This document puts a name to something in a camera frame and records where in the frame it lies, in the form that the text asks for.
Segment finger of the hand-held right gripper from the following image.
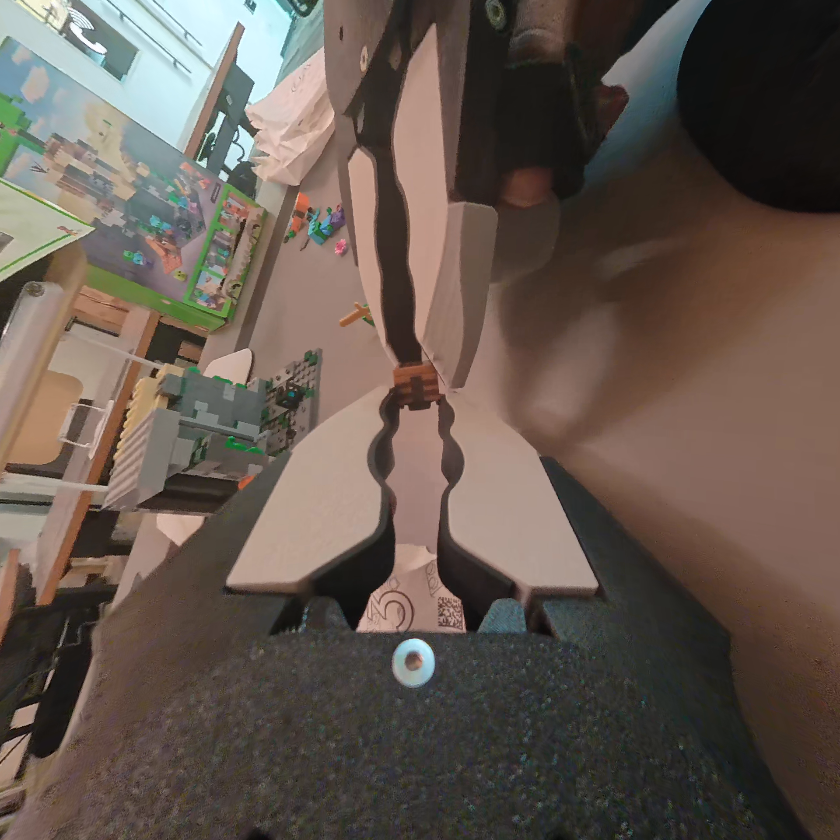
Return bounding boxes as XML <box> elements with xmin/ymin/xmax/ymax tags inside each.
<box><xmin>346</xmin><ymin>146</ymin><xmax>411</xmax><ymax>368</ymax></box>
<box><xmin>392</xmin><ymin>20</ymin><xmax>500</xmax><ymax>389</ymax></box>

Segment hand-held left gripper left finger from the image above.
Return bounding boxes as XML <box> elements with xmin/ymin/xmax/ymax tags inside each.
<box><xmin>226</xmin><ymin>386</ymin><xmax>396</xmax><ymax>595</ymax></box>

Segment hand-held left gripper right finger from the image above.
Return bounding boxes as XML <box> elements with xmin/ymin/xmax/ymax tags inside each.
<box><xmin>438</xmin><ymin>392</ymin><xmax>599</xmax><ymax>599</ymax></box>

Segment small white printed bag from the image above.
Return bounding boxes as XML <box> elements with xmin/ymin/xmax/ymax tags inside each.
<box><xmin>356</xmin><ymin>543</ymin><xmax>468</xmax><ymax>634</ymax></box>

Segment small brown brick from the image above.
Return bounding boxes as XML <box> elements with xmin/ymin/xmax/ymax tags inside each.
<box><xmin>392</xmin><ymin>361</ymin><xmax>439</xmax><ymax>412</ymax></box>

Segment grey desk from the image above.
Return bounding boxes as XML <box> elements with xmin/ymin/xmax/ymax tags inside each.
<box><xmin>118</xmin><ymin>0</ymin><xmax>840</xmax><ymax>840</ymax></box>

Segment zombie toy figure teal helmet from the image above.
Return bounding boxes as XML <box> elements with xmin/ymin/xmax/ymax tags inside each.
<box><xmin>307</xmin><ymin>205</ymin><xmax>347</xmax><ymax>245</ymax></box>

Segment orange block toy creature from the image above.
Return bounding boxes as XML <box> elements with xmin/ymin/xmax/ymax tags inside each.
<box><xmin>284</xmin><ymin>192</ymin><xmax>315</xmax><ymax>242</ymax></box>

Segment pile of white paper bags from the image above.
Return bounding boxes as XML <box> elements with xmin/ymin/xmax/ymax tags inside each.
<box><xmin>246</xmin><ymin>47</ymin><xmax>337</xmax><ymax>186</ymax></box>

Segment wooden table black legs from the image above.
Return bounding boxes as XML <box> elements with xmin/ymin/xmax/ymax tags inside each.
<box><xmin>184</xmin><ymin>21</ymin><xmax>256</xmax><ymax>173</ymax></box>

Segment grey toy brick building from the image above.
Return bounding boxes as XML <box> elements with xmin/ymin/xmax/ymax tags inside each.
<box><xmin>104</xmin><ymin>348</ymin><xmax>324</xmax><ymax>516</ymax></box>

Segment wooden side table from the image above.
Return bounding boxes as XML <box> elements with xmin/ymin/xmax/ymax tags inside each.
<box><xmin>0</xmin><ymin>289</ymin><xmax>165</xmax><ymax>608</ymax></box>

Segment green toy box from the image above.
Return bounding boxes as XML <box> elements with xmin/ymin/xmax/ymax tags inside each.
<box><xmin>0</xmin><ymin>36</ymin><xmax>268</xmax><ymax>332</ymax></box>

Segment instruction booklet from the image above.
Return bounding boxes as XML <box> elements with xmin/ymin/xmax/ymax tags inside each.
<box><xmin>0</xmin><ymin>177</ymin><xmax>97</xmax><ymax>283</ymax></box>

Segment black quilted cushion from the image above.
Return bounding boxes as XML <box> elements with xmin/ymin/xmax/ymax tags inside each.
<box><xmin>676</xmin><ymin>0</ymin><xmax>840</xmax><ymax>214</ymax></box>

